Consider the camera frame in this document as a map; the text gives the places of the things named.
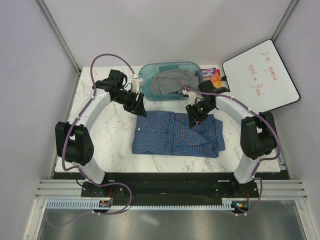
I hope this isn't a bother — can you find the blue checkered long sleeve shirt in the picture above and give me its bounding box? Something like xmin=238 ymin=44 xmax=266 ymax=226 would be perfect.
xmin=131 ymin=110 xmax=226 ymax=158

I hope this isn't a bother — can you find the Roald Dahl book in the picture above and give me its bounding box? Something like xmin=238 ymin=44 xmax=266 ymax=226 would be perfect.
xmin=195 ymin=67 xmax=223 ymax=88

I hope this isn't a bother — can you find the whiteboard with red writing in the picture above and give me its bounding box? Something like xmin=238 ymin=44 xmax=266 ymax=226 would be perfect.
xmin=221 ymin=39 xmax=301 ymax=112

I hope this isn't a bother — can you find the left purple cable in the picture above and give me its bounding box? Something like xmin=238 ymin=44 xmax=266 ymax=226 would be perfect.
xmin=46 ymin=53 xmax=137 ymax=227

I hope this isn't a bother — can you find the purple cable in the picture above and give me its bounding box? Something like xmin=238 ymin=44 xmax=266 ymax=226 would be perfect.
xmin=46 ymin=53 xmax=137 ymax=227
xmin=177 ymin=80 xmax=281 ymax=217

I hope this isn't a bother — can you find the teal plastic bin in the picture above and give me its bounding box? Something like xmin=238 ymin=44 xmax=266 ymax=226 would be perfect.
xmin=139 ymin=61 xmax=201 ymax=101

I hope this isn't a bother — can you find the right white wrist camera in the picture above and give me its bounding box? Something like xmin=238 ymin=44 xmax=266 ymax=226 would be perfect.
xmin=182 ymin=89 xmax=198 ymax=106

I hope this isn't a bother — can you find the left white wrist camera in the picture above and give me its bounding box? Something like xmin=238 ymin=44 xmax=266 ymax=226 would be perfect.
xmin=131 ymin=78 xmax=146 ymax=93

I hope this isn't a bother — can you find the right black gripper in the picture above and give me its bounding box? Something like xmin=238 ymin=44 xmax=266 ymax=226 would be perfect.
xmin=185 ymin=100 xmax=214 ymax=129

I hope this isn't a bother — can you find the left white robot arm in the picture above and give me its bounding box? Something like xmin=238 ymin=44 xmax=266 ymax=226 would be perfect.
xmin=55 ymin=69 xmax=147 ymax=197

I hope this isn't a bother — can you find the grey shirt in bin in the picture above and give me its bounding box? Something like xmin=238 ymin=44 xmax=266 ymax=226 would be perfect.
xmin=149 ymin=68 xmax=199 ymax=95

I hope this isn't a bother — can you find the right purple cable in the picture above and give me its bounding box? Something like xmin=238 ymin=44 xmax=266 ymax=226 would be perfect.
xmin=177 ymin=80 xmax=281 ymax=217

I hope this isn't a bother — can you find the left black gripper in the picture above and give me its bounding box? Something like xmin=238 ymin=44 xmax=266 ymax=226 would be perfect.
xmin=113 ymin=89 xmax=147 ymax=118

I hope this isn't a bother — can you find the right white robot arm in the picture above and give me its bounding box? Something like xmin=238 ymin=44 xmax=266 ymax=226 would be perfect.
xmin=181 ymin=81 xmax=281 ymax=197

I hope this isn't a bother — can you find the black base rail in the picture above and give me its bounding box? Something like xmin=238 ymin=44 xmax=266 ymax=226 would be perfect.
xmin=81 ymin=172 xmax=259 ymax=205

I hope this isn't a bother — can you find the white slotted cable duct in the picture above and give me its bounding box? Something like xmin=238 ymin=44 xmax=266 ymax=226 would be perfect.
xmin=45 ymin=199 xmax=245 ymax=211

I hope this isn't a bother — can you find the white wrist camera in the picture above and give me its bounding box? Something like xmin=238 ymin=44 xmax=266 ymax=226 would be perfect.
xmin=182 ymin=89 xmax=198 ymax=106
xmin=131 ymin=78 xmax=146 ymax=93

